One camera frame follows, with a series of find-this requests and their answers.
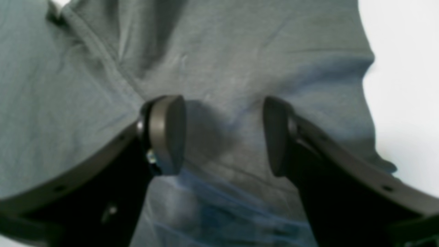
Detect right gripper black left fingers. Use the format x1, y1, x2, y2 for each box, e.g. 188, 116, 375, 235
1, 95, 187, 247

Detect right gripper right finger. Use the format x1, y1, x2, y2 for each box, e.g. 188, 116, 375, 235
262, 96, 439, 247

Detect grey T-shirt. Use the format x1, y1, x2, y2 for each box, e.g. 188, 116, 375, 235
0, 0, 395, 247

